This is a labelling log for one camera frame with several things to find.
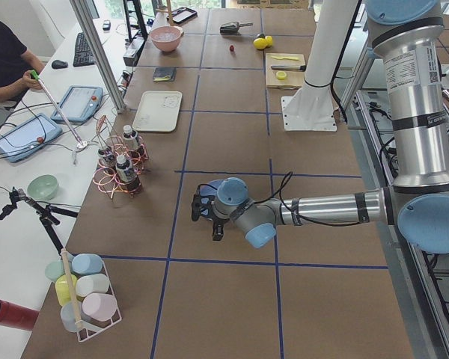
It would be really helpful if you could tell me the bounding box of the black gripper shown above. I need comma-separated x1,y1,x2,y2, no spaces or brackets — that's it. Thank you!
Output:
211,216,229,241

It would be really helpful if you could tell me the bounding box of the blue plate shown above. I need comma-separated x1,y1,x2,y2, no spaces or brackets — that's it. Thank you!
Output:
200,179,224,220

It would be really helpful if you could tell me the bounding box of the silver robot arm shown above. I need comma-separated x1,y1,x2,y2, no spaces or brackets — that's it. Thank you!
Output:
192,1,449,254

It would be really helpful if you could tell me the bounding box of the dark drink bottle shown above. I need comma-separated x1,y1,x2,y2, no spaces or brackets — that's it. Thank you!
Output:
116,155,141,193
98,144,116,169
123,125,141,158

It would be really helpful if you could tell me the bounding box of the cream rectangular tray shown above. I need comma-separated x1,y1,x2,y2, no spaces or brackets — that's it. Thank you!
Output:
132,90,183,132

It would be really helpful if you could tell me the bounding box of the light blue cup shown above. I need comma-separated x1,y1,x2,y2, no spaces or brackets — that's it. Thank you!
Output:
72,254,103,275

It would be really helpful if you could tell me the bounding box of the pink cup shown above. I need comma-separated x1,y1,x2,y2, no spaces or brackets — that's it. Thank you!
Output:
82,293,117,322

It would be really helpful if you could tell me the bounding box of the white cup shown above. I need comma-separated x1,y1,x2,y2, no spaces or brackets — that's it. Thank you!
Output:
76,273,110,298

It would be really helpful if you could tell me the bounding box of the dark grey folded cloth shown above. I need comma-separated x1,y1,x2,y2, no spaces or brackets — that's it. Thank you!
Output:
153,67,177,82

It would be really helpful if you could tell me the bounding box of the half lemon slice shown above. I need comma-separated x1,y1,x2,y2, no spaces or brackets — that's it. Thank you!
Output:
275,70,287,81

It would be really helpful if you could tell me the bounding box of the yellow cup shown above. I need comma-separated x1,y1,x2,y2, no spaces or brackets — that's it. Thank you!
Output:
55,274,71,307

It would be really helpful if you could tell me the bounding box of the wooden cutting board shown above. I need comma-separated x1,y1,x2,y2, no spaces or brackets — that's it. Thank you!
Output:
265,53,306,89

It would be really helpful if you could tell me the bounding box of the mint green cup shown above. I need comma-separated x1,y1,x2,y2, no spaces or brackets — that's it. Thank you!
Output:
44,260,65,283

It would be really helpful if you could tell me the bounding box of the pale blue cup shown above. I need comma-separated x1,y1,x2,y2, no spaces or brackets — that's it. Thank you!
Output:
60,301,79,333

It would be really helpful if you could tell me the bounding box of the mint green bowl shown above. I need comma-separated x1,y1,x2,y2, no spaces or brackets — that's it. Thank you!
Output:
27,174,59,201

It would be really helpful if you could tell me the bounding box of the yellow plastic knife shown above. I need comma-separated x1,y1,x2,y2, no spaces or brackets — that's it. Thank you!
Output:
270,55,300,61

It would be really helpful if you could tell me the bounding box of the blue teach pendant far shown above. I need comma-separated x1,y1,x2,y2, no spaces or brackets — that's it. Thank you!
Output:
58,85,103,123

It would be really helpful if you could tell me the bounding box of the blue teach pendant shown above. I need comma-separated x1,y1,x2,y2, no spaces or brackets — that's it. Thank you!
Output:
58,85,103,123
0,113,62,163

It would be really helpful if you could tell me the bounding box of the yellow lemon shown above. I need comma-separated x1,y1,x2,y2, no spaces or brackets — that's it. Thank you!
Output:
253,37,269,50
265,35,273,48

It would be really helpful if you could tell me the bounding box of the pink bowl with ice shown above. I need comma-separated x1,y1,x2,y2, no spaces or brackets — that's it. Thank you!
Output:
150,26,183,52

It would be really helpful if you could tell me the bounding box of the metal scoop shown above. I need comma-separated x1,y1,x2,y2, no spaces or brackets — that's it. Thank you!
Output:
219,21,254,35

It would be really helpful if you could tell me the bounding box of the blue teach pendant near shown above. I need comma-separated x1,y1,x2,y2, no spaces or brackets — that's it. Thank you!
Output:
0,113,62,163

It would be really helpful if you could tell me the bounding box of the black keyboard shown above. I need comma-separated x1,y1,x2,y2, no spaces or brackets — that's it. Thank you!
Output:
73,32,95,67

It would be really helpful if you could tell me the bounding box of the black computer mouse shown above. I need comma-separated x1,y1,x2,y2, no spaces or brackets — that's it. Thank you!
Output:
52,60,68,70

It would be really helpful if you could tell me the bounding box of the red cylinder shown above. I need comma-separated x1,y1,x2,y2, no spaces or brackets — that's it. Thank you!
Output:
0,299,40,331

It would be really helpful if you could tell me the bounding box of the pink reacher stick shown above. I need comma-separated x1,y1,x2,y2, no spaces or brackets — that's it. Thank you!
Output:
31,70,88,152

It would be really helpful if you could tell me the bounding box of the seated person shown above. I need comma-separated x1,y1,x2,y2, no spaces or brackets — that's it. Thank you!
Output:
0,21,44,102

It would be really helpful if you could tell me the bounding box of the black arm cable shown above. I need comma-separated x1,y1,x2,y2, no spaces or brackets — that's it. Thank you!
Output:
254,171,371,227

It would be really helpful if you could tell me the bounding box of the copper wire bottle rack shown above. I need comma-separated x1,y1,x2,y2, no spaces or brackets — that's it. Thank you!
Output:
93,115,149,198

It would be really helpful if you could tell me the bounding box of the white wire cup rack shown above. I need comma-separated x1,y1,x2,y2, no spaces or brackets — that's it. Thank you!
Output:
69,262,122,343

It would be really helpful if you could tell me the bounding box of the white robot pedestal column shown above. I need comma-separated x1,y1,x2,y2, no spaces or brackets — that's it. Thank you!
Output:
282,0,361,132

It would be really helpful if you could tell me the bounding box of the wooden rack handle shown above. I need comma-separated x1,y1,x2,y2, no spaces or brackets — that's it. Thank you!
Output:
61,248,84,331

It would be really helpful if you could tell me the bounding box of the black handled knife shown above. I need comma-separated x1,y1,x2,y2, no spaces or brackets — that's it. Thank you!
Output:
270,65,307,72

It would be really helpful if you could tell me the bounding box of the aluminium frame post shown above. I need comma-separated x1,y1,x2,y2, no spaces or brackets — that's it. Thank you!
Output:
70,0,126,114

